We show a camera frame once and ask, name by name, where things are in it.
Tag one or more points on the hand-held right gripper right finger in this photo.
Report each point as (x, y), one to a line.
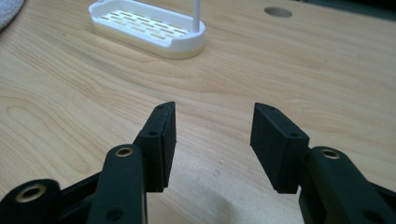
(277, 149)

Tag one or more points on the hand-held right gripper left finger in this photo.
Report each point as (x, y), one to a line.
(157, 146)

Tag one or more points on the white slotted drain rack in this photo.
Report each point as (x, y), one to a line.
(149, 26)

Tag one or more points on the grey cloth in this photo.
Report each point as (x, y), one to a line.
(7, 11)

